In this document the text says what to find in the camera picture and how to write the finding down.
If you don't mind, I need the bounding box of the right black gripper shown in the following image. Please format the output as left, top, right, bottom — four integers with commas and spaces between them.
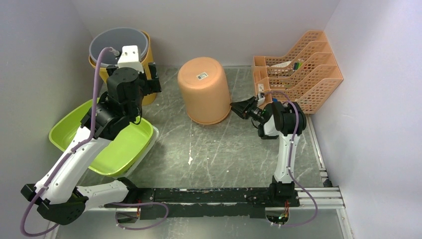
230, 96, 266, 124

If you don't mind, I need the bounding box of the orange plastic bucket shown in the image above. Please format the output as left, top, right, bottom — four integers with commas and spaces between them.
177, 57, 231, 125

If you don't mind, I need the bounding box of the grey plastic bin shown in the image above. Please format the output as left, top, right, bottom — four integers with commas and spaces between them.
89, 27, 150, 68

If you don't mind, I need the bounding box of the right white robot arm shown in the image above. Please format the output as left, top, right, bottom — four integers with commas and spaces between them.
230, 97, 307, 206

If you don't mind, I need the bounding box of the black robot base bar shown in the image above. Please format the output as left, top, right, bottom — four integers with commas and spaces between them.
107, 186, 300, 220

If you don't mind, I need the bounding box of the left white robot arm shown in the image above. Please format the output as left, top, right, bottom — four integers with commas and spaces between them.
21, 62, 161, 226

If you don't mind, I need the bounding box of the yellow mesh waste bin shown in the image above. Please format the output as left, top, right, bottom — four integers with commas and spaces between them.
89, 27, 158, 106

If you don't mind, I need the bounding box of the white plastic basket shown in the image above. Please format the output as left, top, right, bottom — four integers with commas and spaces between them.
112, 126, 159, 179

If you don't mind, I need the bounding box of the orange mesh file organizer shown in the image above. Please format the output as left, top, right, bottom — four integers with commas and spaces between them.
252, 30, 343, 114

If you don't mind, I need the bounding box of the green plastic basin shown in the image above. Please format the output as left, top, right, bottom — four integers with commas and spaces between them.
49, 100, 153, 177

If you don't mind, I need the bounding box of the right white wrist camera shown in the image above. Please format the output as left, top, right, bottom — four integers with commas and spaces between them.
256, 92, 265, 107

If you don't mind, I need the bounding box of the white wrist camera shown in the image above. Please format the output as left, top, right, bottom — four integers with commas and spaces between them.
117, 45, 144, 73
256, 92, 265, 107

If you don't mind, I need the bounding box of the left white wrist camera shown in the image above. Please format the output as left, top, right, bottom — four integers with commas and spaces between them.
117, 45, 144, 73

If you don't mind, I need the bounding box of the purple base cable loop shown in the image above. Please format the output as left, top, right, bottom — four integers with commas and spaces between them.
114, 202, 169, 231

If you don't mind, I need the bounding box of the aluminium rail frame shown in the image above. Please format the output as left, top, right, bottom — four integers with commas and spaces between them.
44, 115, 354, 239

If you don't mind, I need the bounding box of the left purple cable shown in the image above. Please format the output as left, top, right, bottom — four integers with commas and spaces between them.
19, 46, 120, 238

